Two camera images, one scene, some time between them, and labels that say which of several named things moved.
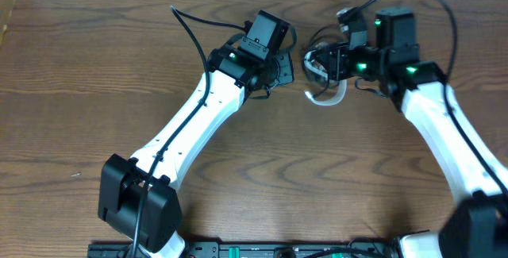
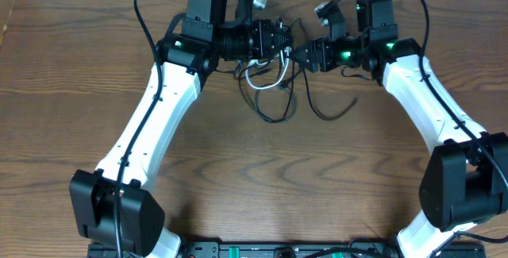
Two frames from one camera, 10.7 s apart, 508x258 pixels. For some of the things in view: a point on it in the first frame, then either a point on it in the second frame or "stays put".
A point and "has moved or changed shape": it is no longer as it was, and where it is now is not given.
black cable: (311, 45) to (291, 100)
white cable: (320, 102) has moved or changed shape
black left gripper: (284, 69) to (259, 40)
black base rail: (254, 249) stays put
